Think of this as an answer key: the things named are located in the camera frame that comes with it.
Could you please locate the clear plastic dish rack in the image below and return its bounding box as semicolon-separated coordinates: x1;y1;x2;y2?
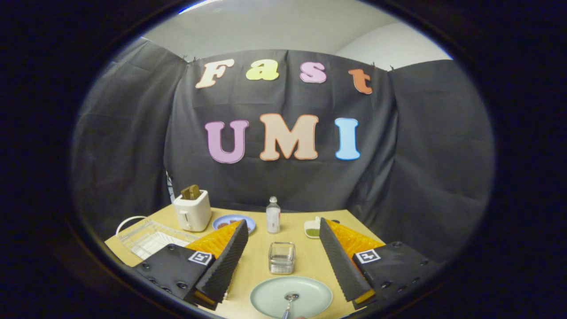
118;219;201;261

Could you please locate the clear square basket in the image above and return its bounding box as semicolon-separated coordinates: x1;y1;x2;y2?
268;242;296;275

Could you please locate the small white dish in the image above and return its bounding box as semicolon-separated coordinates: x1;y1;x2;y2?
304;217;322;239

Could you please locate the white cable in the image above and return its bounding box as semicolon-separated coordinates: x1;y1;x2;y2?
116;216;149;236

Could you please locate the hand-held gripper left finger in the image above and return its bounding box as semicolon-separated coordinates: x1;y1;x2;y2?
132;219;249;311

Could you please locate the light green plate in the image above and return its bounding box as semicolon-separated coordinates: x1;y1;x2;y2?
250;276;333;319

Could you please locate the black backdrop cloth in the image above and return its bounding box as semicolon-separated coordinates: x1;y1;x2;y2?
71;38;495;266

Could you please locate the clear plastic bottle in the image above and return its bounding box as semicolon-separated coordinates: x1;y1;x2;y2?
266;196;281;234

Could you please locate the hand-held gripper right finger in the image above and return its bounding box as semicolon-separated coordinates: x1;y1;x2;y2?
319;217;444;310

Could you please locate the blue plate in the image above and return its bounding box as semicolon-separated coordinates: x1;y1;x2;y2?
213;214;256;235

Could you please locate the white toaster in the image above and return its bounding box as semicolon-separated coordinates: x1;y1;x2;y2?
173;190;212;232

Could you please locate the metal spoon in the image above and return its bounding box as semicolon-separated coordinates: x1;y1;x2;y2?
282;292;299;319

